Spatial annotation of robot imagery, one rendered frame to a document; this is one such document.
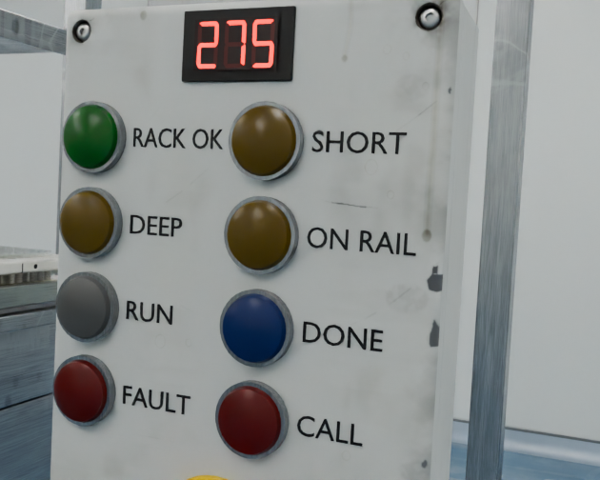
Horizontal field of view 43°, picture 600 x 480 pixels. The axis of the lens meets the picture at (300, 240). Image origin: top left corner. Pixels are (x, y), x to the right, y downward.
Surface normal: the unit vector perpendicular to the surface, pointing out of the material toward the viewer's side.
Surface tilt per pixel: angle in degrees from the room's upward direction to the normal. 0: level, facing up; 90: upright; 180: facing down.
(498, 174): 90
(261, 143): 93
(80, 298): 87
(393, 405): 90
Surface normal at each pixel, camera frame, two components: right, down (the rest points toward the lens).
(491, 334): -0.38, 0.03
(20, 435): 0.92, 0.07
